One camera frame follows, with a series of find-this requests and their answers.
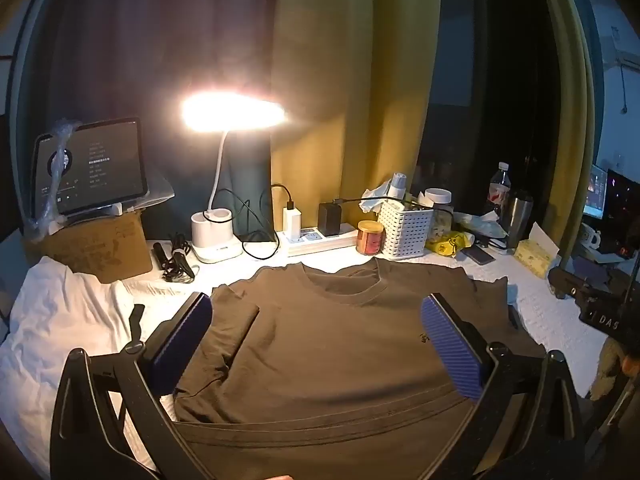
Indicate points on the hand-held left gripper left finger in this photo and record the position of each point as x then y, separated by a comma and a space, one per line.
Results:
182, 345

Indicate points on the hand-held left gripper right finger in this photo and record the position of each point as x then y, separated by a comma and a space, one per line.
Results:
452, 350

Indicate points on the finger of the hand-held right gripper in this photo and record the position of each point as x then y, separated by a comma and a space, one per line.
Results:
570, 284

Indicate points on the brown T-shirt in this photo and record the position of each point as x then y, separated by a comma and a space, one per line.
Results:
325, 360

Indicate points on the white textured table cover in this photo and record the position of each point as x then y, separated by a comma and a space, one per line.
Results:
545, 310

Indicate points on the yellow tissue box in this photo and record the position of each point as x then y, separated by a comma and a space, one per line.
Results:
532, 257

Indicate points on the white mug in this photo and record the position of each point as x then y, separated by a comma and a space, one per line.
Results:
589, 235

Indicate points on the steel tumbler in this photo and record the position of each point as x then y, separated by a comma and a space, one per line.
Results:
517, 220

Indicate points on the dark computer screen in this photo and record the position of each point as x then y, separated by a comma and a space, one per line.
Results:
622, 210

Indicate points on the black electronic device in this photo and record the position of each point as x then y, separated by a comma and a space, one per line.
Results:
161, 256

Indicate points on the dark smartphone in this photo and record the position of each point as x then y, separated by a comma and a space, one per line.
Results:
480, 256

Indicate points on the computer monitor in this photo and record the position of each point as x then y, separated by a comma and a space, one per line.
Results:
595, 192

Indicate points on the yellow plastic bag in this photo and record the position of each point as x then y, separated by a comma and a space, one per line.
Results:
447, 246

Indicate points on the white plastic bag pile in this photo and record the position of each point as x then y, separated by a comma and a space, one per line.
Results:
480, 225

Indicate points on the white desk lamp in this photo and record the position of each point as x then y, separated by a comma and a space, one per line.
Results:
212, 232

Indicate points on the clear plastic drink bottle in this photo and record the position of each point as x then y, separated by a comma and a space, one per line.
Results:
500, 190

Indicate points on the white garment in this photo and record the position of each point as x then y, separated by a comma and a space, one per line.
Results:
60, 320

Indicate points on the cardboard box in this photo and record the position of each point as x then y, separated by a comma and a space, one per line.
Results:
100, 250

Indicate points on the white perforated basket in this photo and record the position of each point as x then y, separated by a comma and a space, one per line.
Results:
405, 232

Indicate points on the red candle jar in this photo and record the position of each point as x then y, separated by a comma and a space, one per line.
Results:
370, 240

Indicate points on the glass jar with white lid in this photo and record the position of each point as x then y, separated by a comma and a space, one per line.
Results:
438, 197

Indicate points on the white charger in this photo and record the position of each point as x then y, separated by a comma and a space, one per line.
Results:
292, 220

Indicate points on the white power strip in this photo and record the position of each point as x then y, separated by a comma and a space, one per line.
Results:
320, 242

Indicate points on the small white bottle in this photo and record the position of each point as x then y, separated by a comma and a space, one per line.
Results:
398, 185

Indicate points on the olive curtain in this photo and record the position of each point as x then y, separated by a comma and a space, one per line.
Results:
570, 110

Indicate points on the crumpled white tissue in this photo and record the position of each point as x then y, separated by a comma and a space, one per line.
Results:
372, 194

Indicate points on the black charger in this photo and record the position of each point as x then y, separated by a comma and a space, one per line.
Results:
329, 219

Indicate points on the clear plastic bag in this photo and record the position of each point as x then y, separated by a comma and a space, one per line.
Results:
52, 210

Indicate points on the tablet computer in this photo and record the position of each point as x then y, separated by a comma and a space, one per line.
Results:
100, 165

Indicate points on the yellow curtain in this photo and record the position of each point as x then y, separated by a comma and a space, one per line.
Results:
350, 85

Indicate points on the dark blue curtain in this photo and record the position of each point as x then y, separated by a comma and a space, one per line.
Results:
150, 35

